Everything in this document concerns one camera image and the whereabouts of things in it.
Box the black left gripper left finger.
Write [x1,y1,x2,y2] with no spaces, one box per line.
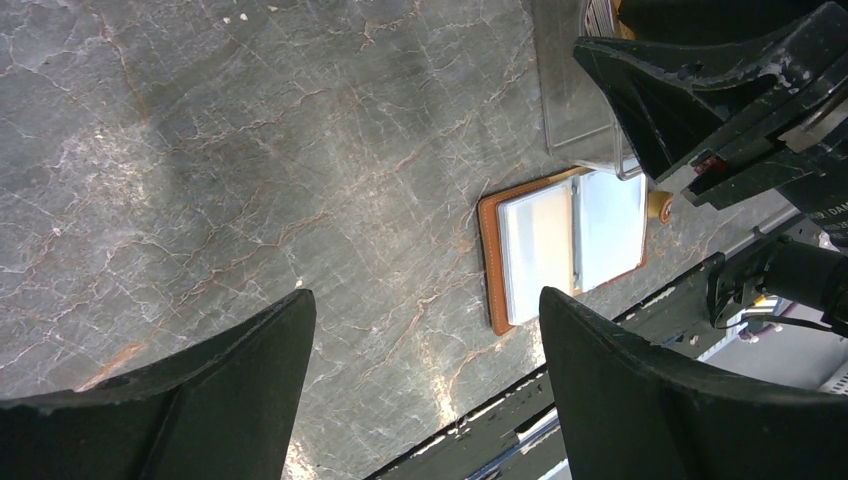
[1,289,317,479]

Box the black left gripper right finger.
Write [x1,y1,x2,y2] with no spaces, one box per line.
[538,286,848,480]

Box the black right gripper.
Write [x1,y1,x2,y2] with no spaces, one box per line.
[573,1,847,248]

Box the brown leather card holder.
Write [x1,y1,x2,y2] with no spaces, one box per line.
[477,167,673,336]

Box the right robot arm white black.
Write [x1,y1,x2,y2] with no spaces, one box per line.
[573,1,847,336]

